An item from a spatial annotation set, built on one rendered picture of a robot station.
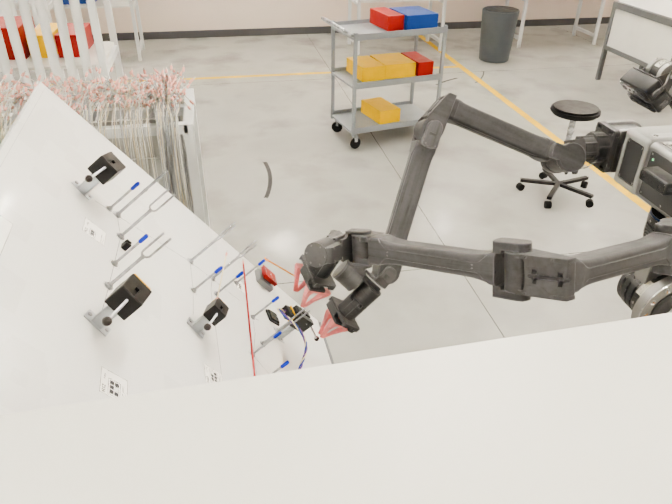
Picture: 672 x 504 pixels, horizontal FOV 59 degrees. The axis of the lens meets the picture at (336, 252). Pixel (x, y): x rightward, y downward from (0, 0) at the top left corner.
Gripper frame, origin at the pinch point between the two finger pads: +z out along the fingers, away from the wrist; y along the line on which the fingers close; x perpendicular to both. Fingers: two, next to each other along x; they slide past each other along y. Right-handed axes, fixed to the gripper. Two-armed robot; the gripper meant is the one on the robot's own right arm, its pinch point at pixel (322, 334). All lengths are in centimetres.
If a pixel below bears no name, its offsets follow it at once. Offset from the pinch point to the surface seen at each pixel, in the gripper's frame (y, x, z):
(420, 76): -317, 234, -61
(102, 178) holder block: -8, -71, -10
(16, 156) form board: -9, -85, -7
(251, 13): -747, 289, 49
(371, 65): -330, 198, -39
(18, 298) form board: 27, -86, -7
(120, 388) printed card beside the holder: 37, -70, -5
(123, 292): 27, -73, -14
